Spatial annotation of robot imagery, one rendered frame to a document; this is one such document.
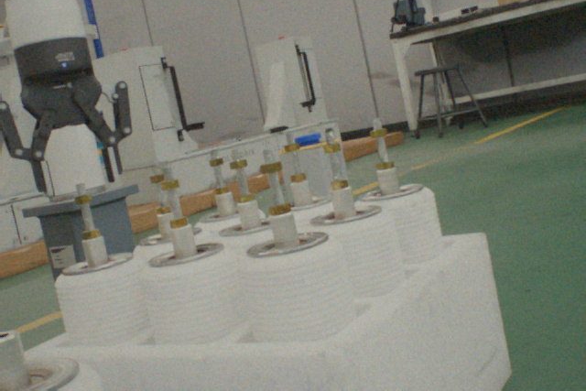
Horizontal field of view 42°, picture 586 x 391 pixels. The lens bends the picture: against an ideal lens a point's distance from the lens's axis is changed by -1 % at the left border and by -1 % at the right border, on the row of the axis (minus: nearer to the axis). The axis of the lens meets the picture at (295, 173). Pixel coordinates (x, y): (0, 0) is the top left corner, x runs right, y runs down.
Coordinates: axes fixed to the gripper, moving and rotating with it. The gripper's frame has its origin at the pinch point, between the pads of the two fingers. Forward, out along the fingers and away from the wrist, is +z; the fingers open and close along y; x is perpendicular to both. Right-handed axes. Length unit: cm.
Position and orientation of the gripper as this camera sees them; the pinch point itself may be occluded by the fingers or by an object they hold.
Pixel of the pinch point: (80, 177)
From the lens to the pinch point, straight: 84.3
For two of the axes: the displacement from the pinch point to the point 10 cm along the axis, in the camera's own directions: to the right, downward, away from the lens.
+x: -4.9, 0.2, 8.7
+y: 8.5, -2.1, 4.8
